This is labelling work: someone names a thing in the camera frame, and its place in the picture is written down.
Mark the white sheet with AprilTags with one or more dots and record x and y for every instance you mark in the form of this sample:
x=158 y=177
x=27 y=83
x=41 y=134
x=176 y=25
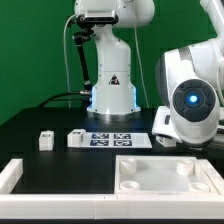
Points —
x=116 y=140

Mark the white U-shaped obstacle fence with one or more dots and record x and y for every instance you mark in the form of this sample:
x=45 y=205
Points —
x=106 y=206

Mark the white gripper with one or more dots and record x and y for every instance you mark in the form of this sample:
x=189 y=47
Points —
x=163 y=128

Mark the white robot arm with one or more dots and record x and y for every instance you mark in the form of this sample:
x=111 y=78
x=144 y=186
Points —
x=187 y=78

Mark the grey camera on mount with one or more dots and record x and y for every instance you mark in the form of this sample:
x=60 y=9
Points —
x=98 y=17

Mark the white square tabletop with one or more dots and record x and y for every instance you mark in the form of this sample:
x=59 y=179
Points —
x=163 y=175

